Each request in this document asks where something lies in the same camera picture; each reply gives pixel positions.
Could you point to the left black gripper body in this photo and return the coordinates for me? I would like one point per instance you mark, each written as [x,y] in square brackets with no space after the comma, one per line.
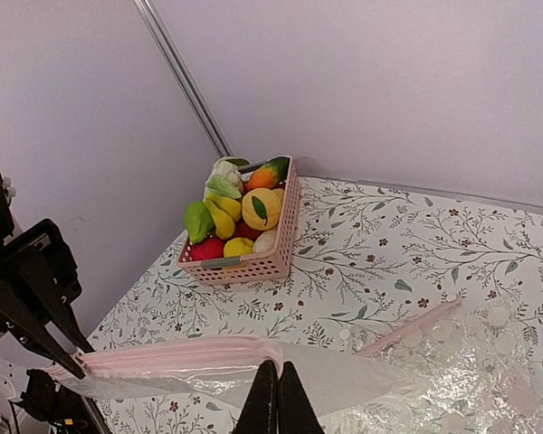
[44,236]

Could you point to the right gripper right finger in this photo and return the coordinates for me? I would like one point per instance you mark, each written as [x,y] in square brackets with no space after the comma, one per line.
[294,411]

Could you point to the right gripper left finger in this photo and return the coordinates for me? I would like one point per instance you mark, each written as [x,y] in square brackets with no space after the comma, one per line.
[259,412]

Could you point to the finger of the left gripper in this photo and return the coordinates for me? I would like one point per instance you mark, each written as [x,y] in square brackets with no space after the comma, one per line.
[16,312]
[50,284]

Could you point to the pink dotted zip bag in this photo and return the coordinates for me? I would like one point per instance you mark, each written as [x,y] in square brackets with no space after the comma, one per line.
[342,388]

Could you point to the crinkled clear zip bag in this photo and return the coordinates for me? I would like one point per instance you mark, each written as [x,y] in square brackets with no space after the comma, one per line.
[471,375]

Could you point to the pink plastic basket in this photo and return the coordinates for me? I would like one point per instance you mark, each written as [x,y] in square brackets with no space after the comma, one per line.
[248,235]

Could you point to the green plush pepper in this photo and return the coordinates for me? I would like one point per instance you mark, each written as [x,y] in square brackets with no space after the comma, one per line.
[198,222]

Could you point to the yellow plush lemon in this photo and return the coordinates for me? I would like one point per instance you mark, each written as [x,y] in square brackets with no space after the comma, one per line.
[238,246]

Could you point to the floral tablecloth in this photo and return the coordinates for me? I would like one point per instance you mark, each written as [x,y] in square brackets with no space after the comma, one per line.
[365,259]

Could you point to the red plush tomato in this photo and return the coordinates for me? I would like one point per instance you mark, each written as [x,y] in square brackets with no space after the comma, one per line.
[209,248]

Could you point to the beige plush garlic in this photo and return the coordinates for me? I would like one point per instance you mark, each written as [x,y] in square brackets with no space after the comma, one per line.
[265,241]

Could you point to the yellow plush banana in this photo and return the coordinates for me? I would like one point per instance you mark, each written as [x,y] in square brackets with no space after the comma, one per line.
[225,212]

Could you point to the yellow plush peach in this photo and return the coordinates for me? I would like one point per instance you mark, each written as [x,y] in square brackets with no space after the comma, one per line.
[261,209]

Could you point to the white plush cauliflower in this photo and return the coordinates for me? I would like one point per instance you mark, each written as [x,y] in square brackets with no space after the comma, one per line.
[225,179]

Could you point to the orange plush carrot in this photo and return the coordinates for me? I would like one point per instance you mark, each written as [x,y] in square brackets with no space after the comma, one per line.
[270,174]

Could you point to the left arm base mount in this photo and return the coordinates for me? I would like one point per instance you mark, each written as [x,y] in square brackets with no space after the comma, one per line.
[47,401]

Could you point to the left aluminium frame post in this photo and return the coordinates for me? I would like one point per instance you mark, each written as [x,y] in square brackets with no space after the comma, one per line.
[177,66]

